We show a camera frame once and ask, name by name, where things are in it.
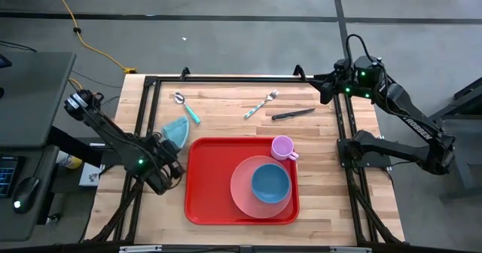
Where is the spoon with teal handle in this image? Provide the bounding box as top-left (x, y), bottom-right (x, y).
top-left (174, 92), bottom-right (202, 125)

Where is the yellow extension cable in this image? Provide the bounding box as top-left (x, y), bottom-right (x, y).
top-left (47, 0), bottom-right (137, 92)

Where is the black backlit keyboard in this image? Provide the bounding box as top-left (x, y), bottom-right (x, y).
top-left (0, 155), bottom-right (20, 200)

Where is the pink plastic plate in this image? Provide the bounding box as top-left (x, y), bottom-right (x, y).
top-left (230, 155), bottom-right (293, 220)

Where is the dark grey desk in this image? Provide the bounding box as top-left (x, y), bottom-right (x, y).
top-left (0, 49), bottom-right (77, 242)

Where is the knife with black handle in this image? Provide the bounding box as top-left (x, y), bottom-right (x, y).
top-left (271, 108), bottom-right (316, 121)

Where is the yellow bottle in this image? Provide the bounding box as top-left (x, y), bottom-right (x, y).
top-left (56, 150), bottom-right (83, 170)

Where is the silver metal bracket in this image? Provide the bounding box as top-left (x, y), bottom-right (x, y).
top-left (119, 245), bottom-right (163, 253)
top-left (330, 246), bottom-right (372, 253)

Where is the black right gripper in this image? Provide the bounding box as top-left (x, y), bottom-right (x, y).
top-left (310, 58), bottom-right (357, 96)

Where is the fork with teal handle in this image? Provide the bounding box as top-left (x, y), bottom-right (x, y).
top-left (243, 89), bottom-right (280, 120)

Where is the red plastic tray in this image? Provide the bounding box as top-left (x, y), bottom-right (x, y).
top-left (184, 137), bottom-right (300, 226)

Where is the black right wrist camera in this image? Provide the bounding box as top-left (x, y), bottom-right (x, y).
top-left (319, 82), bottom-right (335, 105)

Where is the grey metal stand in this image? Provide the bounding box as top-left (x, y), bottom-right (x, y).
top-left (429, 75), bottom-right (482, 202)

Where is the lilac plastic mug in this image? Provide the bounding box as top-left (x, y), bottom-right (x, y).
top-left (270, 135), bottom-right (300, 162)

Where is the black aluminium table frame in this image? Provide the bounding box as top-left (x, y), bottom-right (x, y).
top-left (81, 74), bottom-right (406, 246)

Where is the black computer mouse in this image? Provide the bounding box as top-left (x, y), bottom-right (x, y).
top-left (12, 176), bottom-right (41, 213)

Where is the white printed box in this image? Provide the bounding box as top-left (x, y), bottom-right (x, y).
top-left (78, 162), bottom-right (105, 188)

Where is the blue plastic bowl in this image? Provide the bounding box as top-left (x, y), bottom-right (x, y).
top-left (251, 163), bottom-right (291, 204)

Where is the teal cloth napkin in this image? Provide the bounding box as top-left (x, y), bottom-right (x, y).
top-left (160, 115), bottom-right (191, 150)

